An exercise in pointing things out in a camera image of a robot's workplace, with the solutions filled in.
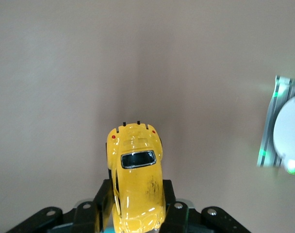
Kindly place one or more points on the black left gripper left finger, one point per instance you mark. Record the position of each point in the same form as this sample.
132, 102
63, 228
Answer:
89, 218

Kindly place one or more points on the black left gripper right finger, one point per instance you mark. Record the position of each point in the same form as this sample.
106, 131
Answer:
181, 218

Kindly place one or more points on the yellow beetle toy car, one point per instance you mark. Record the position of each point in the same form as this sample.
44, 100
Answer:
137, 184

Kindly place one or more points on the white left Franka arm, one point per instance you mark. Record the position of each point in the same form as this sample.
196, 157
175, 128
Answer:
290, 128

